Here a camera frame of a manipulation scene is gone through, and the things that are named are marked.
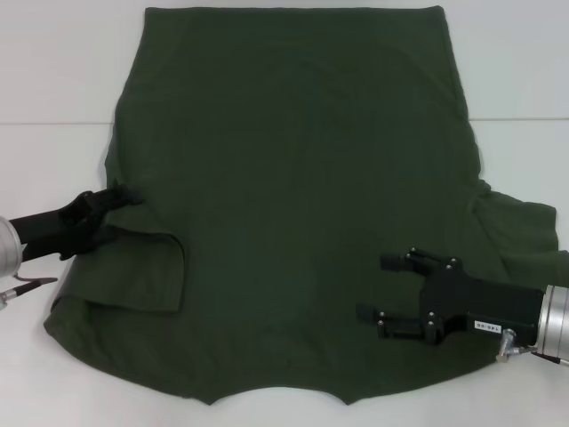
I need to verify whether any dark green t-shirt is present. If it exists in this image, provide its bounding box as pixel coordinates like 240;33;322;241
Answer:
42;4;569;396

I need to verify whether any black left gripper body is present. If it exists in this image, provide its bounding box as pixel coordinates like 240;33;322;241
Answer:
7;193;106;263

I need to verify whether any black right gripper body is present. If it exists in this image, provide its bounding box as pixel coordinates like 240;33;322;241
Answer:
417;266;546;346

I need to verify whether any arm silver cable connector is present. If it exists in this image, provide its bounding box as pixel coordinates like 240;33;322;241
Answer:
0;276;59;308
495;327;530;364

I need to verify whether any right arm silver cable connector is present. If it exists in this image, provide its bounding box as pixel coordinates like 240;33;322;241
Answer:
495;327;530;364

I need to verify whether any left arm silver cable connector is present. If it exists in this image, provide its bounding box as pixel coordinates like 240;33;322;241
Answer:
0;276;59;308

